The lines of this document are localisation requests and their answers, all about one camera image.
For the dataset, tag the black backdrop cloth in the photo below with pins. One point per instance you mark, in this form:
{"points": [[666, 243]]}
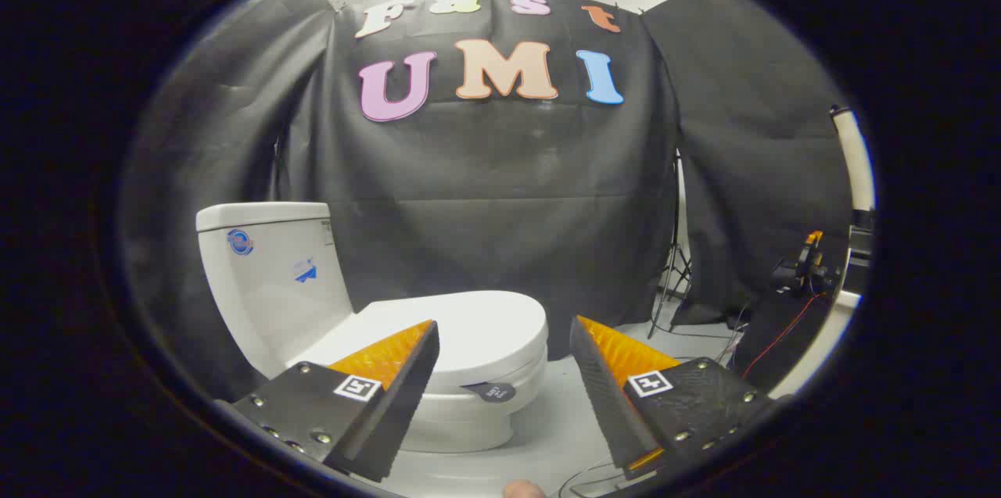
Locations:
{"points": [[500, 193]]}

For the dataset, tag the white toilet lid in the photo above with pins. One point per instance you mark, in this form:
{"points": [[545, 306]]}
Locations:
{"points": [[477, 330]]}

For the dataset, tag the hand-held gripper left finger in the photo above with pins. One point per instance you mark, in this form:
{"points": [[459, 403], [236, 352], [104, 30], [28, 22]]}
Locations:
{"points": [[399, 404]]}

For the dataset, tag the orange and black gripper device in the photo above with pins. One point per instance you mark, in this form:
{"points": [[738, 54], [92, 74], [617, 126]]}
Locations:
{"points": [[809, 267]]}

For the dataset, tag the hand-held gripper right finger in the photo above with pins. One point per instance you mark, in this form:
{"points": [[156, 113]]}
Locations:
{"points": [[606, 404]]}

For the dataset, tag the white toilet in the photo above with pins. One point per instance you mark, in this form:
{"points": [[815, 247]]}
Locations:
{"points": [[274, 287]]}

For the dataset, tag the black tripod stand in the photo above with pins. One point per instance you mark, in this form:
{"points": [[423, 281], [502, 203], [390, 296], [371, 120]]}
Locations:
{"points": [[674, 248]]}

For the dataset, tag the table with black cloth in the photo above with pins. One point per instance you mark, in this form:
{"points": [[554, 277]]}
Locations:
{"points": [[790, 334]]}

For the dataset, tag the white toilet tank cover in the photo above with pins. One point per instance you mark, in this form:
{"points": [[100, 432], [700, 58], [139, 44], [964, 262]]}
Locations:
{"points": [[262, 215]]}

